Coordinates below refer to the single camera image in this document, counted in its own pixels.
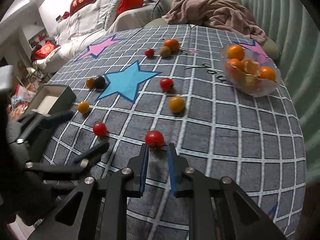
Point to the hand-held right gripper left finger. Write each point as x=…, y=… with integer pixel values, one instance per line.
x=143, y=172

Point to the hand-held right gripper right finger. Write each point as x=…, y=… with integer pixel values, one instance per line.
x=173, y=172

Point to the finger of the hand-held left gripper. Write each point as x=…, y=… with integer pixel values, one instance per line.
x=57, y=120
x=92, y=152

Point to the grey box with white inside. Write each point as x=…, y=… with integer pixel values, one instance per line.
x=50, y=100

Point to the red cherry tomato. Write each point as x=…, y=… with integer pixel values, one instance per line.
x=149, y=52
x=154, y=138
x=166, y=84
x=100, y=129

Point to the yellow cherry tomato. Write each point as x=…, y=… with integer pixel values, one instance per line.
x=176, y=104
x=83, y=107
x=89, y=83

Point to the pile of colourful packets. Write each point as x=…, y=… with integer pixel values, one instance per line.
x=21, y=95

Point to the grey checked cloth with stars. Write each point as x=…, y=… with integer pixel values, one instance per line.
x=212, y=135

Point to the dark purple cherry tomato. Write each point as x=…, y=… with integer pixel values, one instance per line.
x=99, y=82

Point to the red patterned cushion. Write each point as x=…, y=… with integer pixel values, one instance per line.
x=46, y=50

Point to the white sofa with cushions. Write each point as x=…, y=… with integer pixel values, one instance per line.
x=80, y=27

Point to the tan longan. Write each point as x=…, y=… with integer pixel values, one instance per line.
x=165, y=52

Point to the orange tangerine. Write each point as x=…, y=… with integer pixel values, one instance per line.
x=267, y=73
x=235, y=52
x=232, y=65
x=171, y=45

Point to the beige sofa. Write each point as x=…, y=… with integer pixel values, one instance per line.
x=135, y=17

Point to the peeled tangerine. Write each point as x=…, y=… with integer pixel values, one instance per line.
x=250, y=67

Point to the plain red pillow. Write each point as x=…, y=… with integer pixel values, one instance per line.
x=130, y=3

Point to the pink-brown blanket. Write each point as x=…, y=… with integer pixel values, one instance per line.
x=217, y=12

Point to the pale green curtain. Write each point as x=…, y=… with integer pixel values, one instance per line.
x=282, y=30

